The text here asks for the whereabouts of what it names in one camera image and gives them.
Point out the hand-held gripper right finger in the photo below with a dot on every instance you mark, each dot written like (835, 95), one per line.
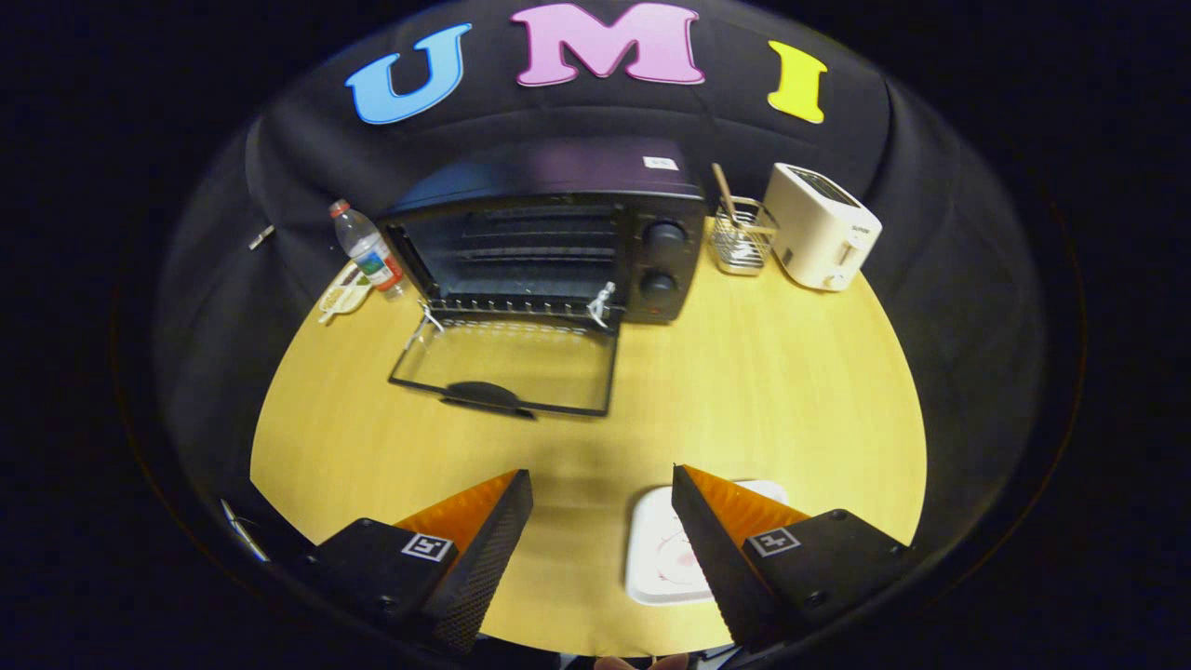
(721, 568)

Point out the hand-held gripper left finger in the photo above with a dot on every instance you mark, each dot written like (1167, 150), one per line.
(484, 568)

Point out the white tray of red food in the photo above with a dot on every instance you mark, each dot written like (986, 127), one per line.
(661, 549)

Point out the black toaster oven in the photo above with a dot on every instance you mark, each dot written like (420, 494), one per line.
(521, 251)

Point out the white toaster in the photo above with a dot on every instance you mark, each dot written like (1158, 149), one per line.
(819, 228)

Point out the beige dish with chopsticks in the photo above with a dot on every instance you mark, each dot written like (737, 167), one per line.
(340, 293)

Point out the plastic water bottle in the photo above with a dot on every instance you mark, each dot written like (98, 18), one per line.
(368, 249)

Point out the wooden utensil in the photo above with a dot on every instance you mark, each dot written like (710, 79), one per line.
(724, 191)

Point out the silver cloth clip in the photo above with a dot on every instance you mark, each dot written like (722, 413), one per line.
(261, 237)

